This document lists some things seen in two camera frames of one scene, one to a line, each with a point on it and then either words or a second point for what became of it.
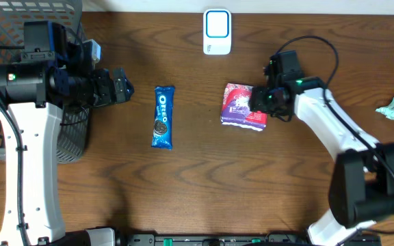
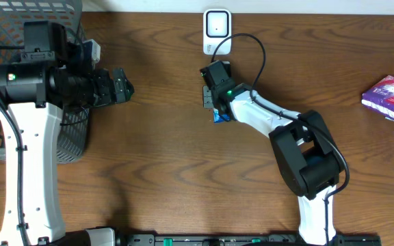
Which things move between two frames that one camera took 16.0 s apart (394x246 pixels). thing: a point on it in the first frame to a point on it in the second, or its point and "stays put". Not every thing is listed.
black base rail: (239, 240) stays put
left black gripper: (109, 92) stays put
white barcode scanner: (217, 31) stays put
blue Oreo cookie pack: (162, 134) to (219, 119)
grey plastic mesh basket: (1, 40) stays put
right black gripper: (256, 100) to (208, 97)
